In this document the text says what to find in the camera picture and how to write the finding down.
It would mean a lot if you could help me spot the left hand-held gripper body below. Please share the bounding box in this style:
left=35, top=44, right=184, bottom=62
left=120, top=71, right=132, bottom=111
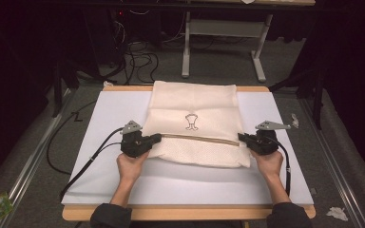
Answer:
left=119, top=120, right=154, bottom=159

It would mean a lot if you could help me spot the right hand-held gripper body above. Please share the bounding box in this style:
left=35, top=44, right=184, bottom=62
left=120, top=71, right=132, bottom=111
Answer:
left=248, top=120, right=292, bottom=157

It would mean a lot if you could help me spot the cream mesh laundry bag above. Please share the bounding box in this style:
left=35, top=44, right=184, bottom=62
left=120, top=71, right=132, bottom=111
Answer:
left=141, top=80, right=252, bottom=169

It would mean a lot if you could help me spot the person's right hand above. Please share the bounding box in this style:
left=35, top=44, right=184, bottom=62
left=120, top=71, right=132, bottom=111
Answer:
left=249, top=149, right=285, bottom=184

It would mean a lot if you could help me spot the person's left hand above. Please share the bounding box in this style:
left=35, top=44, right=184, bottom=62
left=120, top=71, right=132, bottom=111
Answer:
left=116, top=150, right=152, bottom=188

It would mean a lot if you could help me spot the white plastic scrap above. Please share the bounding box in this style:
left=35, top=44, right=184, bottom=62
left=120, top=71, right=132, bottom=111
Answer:
left=290, top=112, right=300, bottom=129

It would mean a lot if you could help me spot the white board sheet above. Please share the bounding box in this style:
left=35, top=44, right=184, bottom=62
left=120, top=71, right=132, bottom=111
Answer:
left=61, top=89, right=315, bottom=206

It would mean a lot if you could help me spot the black metal stand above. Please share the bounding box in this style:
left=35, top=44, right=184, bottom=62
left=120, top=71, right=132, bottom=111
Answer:
left=51, top=60, right=81, bottom=119
left=268, top=67, right=327, bottom=130

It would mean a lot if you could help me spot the wooden table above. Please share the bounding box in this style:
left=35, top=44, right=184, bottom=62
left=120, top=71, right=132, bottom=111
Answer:
left=61, top=85, right=317, bottom=221

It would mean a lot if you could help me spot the crumpled white paper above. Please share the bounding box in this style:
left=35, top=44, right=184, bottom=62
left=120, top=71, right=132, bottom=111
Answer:
left=325, top=206, right=350, bottom=222

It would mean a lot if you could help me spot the black equipment box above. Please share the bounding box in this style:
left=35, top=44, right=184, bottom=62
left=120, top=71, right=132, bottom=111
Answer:
left=82, top=8, right=128, bottom=69

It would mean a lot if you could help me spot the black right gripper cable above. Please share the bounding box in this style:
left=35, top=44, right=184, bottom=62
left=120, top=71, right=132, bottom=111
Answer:
left=267, top=136, right=293, bottom=197

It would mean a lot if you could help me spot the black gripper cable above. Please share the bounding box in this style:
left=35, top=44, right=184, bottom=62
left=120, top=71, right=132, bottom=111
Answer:
left=267, top=136, right=293, bottom=197
left=58, top=126, right=125, bottom=202

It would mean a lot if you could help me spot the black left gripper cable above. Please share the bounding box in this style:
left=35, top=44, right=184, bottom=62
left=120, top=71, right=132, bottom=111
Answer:
left=58, top=126, right=125, bottom=202

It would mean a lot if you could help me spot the metal floor rail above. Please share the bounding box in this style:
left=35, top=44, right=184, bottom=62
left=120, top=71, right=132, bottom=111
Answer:
left=298, top=97, right=364, bottom=228
left=0, top=88, right=76, bottom=228

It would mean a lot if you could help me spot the black floor cable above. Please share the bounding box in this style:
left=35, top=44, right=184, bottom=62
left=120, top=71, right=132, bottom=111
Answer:
left=46, top=100, right=98, bottom=176

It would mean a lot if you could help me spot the tangle of black cables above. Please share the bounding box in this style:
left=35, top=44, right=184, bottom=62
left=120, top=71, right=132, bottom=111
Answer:
left=106, top=9, right=188, bottom=86

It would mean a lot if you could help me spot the white metal table frame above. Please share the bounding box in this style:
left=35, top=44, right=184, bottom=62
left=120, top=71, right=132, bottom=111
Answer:
left=181, top=0, right=317, bottom=84

